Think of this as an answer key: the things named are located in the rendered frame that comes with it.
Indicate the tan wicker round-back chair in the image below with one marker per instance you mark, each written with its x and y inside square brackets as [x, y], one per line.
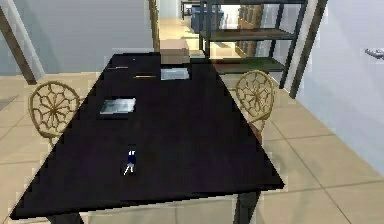
[53, 108]
[255, 95]

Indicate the grey pen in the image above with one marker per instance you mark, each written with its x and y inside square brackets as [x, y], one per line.
[117, 67]

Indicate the brown wooden cabinet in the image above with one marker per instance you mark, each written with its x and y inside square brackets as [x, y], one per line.
[248, 23]

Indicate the black metal shelf rack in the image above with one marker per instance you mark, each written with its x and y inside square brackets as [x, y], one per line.
[248, 35]

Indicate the dark blue armchair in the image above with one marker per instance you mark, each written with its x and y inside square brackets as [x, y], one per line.
[206, 18]

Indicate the small blue white figurine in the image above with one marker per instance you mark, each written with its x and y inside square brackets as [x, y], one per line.
[130, 162]

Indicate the black dining table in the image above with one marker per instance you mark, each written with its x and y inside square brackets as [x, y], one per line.
[186, 140]

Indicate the tan pencil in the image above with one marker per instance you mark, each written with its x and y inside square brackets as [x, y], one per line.
[144, 76]

